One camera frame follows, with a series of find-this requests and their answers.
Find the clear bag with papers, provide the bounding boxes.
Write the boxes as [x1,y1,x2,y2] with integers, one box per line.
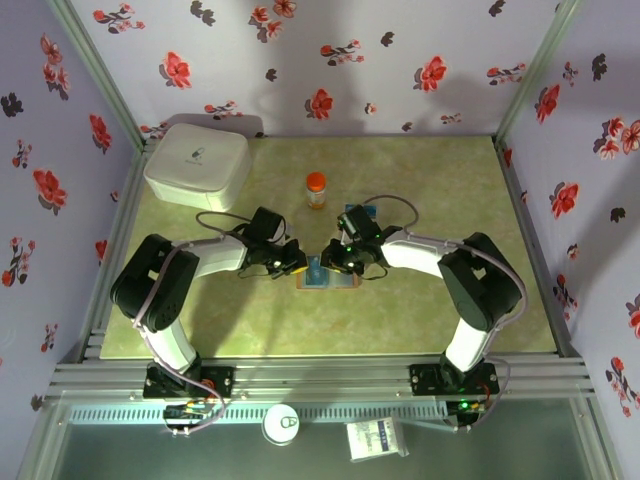
[345,418,410,464]

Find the brown leather card holder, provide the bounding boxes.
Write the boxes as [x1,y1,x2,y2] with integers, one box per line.
[294,253,362,291]

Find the grey right arm cable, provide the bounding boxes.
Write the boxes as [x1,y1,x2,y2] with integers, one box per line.
[360,194,530,432]

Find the white zip pill case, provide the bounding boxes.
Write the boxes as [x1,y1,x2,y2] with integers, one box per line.
[143,123,253,213]

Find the grey left arm cable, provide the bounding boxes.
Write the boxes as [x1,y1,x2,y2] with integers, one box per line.
[130,211,256,437]

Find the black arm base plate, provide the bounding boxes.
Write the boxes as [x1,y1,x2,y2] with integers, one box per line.
[408,362,500,396]
[143,363,236,400]

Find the small electronics board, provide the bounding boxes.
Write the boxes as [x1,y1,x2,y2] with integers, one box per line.
[443,397,489,434]
[163,401,214,436]

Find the wide aluminium frame rail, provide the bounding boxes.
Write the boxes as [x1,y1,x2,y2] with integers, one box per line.
[47,353,597,401]

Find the orange pill bottle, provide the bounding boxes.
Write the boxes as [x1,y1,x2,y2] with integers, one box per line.
[304,171,329,210]

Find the aluminium corner post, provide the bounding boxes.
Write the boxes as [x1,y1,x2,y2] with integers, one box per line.
[47,0,149,151]
[494,0,584,146]

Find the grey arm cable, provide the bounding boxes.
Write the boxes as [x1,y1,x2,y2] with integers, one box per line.
[360,194,530,432]
[130,211,256,437]

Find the white round lid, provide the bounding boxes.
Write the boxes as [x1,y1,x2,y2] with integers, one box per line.
[262,403,300,446]

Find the grey slotted cable duct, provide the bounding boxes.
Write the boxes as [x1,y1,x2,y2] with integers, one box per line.
[67,405,451,426]

